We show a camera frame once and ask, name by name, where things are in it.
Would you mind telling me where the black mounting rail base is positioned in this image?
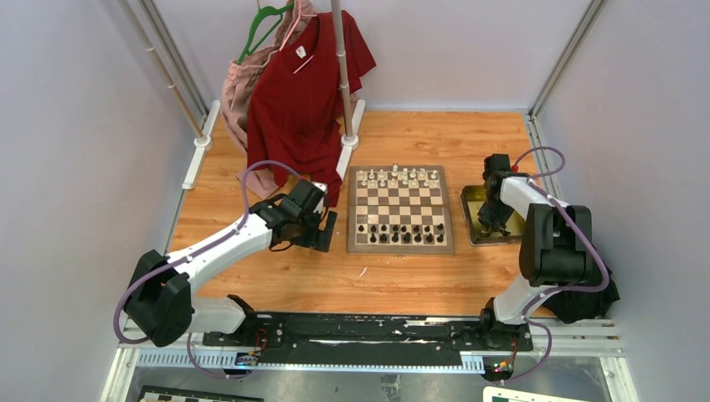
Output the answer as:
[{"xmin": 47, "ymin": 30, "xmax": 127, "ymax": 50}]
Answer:
[{"xmin": 198, "ymin": 312, "xmax": 533, "ymax": 367}]

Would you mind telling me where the white clothes rack frame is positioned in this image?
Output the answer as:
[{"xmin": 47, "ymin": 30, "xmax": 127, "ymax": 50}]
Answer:
[{"xmin": 118, "ymin": 1, "xmax": 366, "ymax": 190}]

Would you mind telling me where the green clothes hanger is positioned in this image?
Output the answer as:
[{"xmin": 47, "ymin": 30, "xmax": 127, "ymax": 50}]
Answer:
[{"xmin": 236, "ymin": 2, "xmax": 295, "ymax": 64}]

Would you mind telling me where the wooden chess board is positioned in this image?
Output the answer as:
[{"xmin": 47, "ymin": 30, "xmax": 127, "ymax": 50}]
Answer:
[{"xmin": 347, "ymin": 167, "xmax": 455, "ymax": 255}]

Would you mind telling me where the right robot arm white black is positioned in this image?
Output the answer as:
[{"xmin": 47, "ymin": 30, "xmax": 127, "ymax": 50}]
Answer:
[{"xmin": 477, "ymin": 154, "xmax": 610, "ymax": 350}]

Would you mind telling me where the red t-shirt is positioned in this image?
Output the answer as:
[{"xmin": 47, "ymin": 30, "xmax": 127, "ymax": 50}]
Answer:
[{"xmin": 246, "ymin": 13, "xmax": 343, "ymax": 207}]

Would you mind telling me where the pink garment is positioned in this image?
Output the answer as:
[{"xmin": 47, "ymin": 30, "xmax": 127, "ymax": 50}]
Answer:
[{"xmin": 220, "ymin": 0, "xmax": 317, "ymax": 201}]

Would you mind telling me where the white chess piece row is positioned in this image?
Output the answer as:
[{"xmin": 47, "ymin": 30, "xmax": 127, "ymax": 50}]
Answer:
[{"xmin": 352, "ymin": 164, "xmax": 445, "ymax": 189}]

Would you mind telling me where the gold metal tray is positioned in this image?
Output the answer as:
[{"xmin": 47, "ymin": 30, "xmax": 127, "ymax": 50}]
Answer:
[{"xmin": 460, "ymin": 185, "xmax": 525, "ymax": 246}]

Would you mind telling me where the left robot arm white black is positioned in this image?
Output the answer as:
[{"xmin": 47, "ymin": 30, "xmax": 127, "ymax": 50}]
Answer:
[{"xmin": 115, "ymin": 179, "xmax": 337, "ymax": 347}]

